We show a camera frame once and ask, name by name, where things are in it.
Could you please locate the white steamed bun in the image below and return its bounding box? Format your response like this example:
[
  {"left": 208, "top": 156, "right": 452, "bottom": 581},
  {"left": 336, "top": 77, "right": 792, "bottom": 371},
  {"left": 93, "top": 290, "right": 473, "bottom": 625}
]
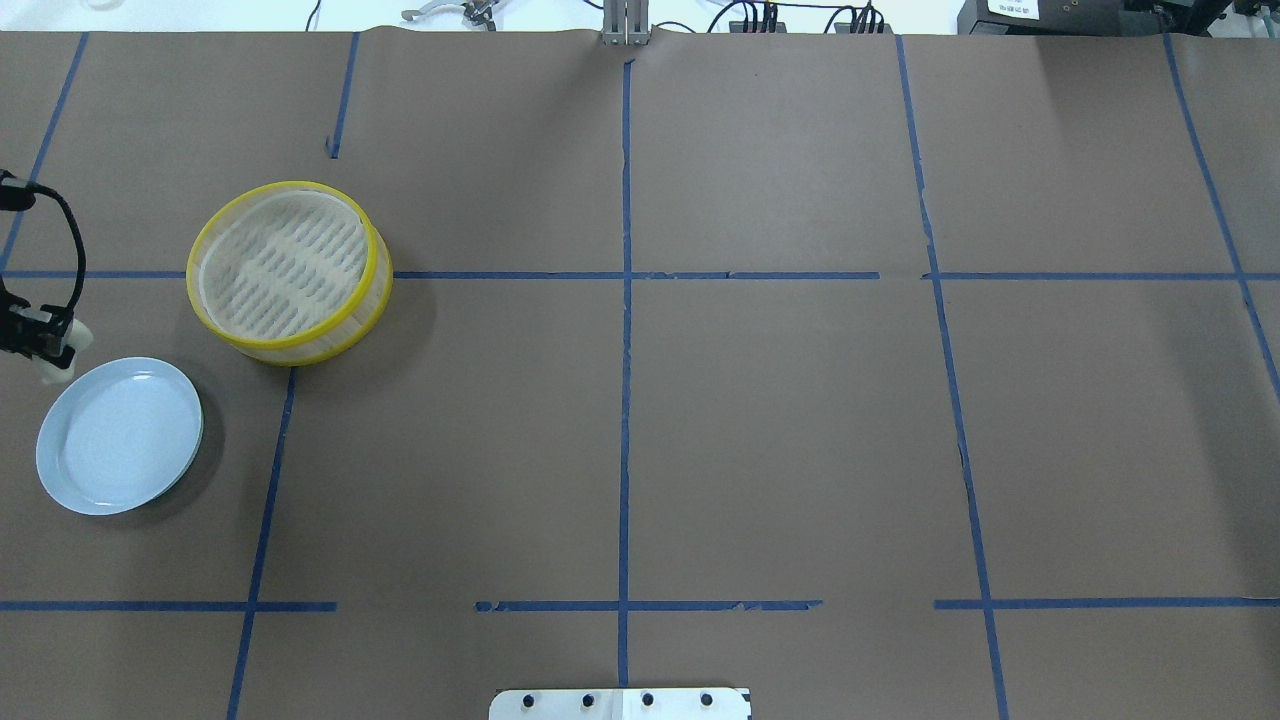
[{"left": 31, "top": 319, "right": 93, "bottom": 386}]

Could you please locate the yellow rimmed steamer basket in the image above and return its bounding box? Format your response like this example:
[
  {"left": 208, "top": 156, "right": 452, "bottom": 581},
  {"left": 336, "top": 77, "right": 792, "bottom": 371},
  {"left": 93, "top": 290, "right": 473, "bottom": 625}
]
[{"left": 186, "top": 181, "right": 394, "bottom": 366}]

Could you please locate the light blue round plate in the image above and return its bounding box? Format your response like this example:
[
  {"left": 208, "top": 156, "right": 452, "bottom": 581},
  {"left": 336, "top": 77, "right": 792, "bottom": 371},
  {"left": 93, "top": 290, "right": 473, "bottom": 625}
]
[{"left": 35, "top": 357, "right": 205, "bottom": 516}]

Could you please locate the black device top right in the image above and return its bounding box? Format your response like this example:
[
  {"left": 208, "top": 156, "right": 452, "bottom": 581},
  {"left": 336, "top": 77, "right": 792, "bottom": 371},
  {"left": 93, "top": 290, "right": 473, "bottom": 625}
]
[{"left": 956, "top": 1, "right": 1233, "bottom": 37}]

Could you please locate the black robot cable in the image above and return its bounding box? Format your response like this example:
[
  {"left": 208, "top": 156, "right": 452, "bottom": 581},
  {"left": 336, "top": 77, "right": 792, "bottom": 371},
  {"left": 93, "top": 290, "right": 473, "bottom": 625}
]
[{"left": 0, "top": 170, "right": 88, "bottom": 322}]

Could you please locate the aluminium frame post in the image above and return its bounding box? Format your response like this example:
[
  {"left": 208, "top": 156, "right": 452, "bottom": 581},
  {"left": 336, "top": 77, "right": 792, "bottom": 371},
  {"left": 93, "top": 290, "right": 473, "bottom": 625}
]
[{"left": 598, "top": 0, "right": 652, "bottom": 47}]

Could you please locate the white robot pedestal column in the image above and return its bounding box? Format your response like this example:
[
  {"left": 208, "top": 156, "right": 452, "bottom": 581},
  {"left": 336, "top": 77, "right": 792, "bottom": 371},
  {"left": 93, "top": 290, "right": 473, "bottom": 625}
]
[{"left": 488, "top": 687, "right": 753, "bottom": 719}]

